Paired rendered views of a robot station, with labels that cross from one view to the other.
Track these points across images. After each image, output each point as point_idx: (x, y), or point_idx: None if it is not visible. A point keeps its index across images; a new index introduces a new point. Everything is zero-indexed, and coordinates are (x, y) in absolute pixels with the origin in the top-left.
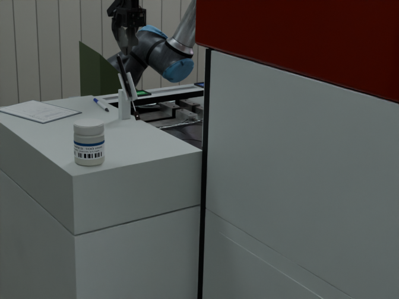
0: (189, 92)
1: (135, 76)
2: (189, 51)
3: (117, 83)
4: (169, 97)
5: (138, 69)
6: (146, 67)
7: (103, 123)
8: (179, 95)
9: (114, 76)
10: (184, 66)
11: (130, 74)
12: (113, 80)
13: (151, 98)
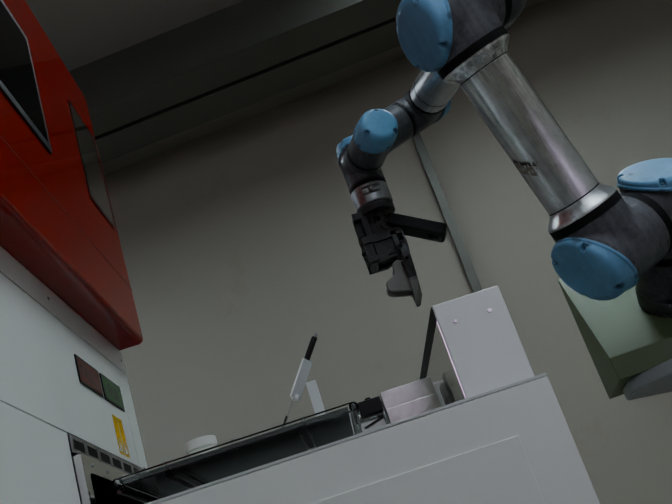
0: (424, 353)
1: (646, 292)
2: (553, 224)
3: (583, 327)
4: (423, 368)
5: (646, 275)
6: (666, 260)
7: (189, 441)
8: (424, 362)
9: (576, 314)
10: (564, 263)
11: (301, 361)
12: (580, 324)
13: (421, 375)
